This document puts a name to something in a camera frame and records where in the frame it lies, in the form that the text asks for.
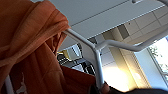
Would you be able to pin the large bright window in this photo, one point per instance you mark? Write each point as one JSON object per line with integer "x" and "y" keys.
{"x": 160, "y": 56}

